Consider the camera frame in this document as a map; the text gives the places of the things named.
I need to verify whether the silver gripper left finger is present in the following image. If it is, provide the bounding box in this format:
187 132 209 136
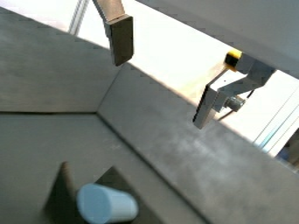
92 0 133 66

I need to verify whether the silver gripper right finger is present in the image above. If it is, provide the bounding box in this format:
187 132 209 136
192 50 276 129

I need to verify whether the blue oval cylinder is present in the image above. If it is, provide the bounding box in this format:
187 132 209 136
76 184 139 224

